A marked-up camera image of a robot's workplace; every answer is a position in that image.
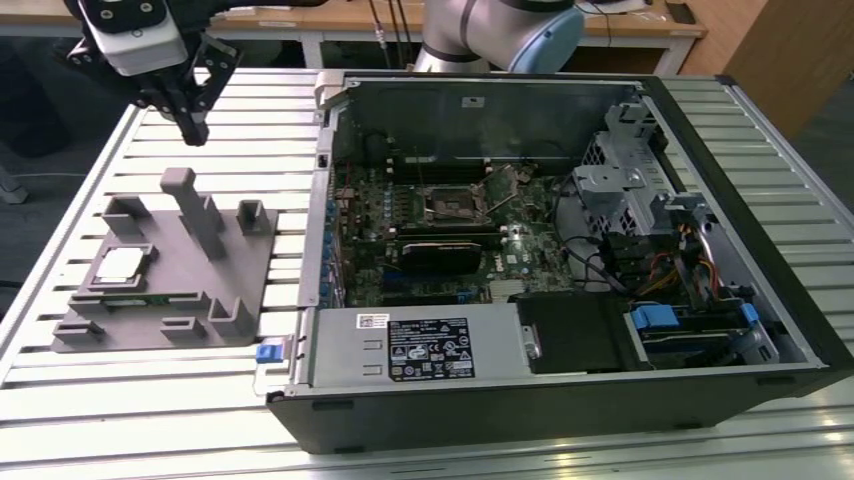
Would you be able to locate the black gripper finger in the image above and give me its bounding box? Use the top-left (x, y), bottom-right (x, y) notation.
top-left (177, 33), bottom-right (238, 147)
top-left (65, 37), bottom-right (181, 124)

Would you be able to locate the silver CPU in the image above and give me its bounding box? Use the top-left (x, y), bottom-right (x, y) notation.
top-left (91, 244), bottom-right (158, 289)

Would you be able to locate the metal locking lever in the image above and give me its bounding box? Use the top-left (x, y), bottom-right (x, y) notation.
top-left (486, 193), bottom-right (518, 223)
top-left (412, 147), bottom-right (430, 195)

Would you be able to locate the CPU socket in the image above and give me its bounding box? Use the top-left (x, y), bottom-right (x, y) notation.
top-left (416, 183), bottom-right (492, 224)

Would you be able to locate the wooden desk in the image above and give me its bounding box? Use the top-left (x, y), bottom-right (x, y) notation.
top-left (0, 0), bottom-right (708, 76)

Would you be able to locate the grey parts rack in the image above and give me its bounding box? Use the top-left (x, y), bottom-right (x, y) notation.
top-left (50, 167), bottom-right (280, 354)

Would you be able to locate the black RAM slot bank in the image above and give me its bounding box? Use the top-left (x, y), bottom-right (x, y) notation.
top-left (397, 225), bottom-right (505, 241)
top-left (388, 153), bottom-right (486, 185)

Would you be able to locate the green RAM stick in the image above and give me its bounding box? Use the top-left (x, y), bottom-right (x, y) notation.
top-left (98, 294), bottom-right (173, 307)

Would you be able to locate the black graphics card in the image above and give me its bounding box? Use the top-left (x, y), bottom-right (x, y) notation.
top-left (396, 239), bottom-right (482, 274)

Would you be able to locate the black expansion slot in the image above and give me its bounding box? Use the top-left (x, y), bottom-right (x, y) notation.
top-left (380, 293), bottom-right (468, 307)

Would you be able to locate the grey power supply unit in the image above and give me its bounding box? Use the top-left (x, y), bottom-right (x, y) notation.
top-left (285, 304), bottom-right (534, 399)

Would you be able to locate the green motherboard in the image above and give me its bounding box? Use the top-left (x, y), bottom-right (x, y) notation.
top-left (328, 162), bottom-right (582, 309)

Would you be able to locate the metal disk bay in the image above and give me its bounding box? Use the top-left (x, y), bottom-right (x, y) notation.
top-left (569, 104), bottom-right (668, 236)

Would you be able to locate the blue disk carrier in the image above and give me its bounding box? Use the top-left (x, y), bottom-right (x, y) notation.
top-left (625, 302), bottom-right (741, 369)

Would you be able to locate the black open PC case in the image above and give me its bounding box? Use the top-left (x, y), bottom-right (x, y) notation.
top-left (264, 69), bottom-right (854, 456)

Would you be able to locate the wooden cabinet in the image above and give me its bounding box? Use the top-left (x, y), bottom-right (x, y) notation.
top-left (679, 0), bottom-right (854, 146)

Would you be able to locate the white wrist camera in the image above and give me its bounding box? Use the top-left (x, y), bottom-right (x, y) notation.
top-left (77, 0), bottom-right (189, 77)

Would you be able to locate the coloured power wire bundle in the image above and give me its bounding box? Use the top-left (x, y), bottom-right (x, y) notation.
top-left (639, 224), bottom-right (728, 301)

